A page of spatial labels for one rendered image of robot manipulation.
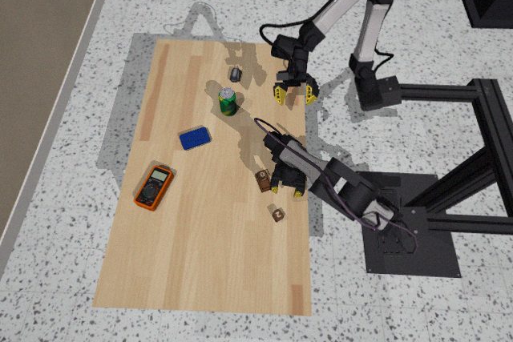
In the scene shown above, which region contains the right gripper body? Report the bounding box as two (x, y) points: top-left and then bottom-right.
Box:
(273, 61), (320, 97)

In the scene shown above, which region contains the green soda can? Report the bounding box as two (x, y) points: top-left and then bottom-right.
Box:
(219, 87), (236, 116)

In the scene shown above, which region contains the blue flat rectangular case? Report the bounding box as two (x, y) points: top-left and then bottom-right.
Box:
(180, 127), (210, 151)

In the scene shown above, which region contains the orange digital multimeter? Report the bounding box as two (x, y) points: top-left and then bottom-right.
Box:
(134, 166), (174, 211)

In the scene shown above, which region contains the brown cube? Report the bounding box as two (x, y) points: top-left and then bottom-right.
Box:
(257, 170), (268, 182)
(273, 209), (284, 222)

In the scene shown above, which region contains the brown wooden tray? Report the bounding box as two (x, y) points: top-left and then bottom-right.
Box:
(255, 173), (270, 192)

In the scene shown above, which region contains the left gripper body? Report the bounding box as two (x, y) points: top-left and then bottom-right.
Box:
(269, 164), (306, 196)

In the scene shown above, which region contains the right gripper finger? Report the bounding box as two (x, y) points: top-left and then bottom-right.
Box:
(274, 86), (287, 106)
(306, 84), (317, 105)

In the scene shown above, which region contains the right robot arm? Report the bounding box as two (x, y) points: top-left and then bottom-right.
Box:
(271, 0), (393, 107)

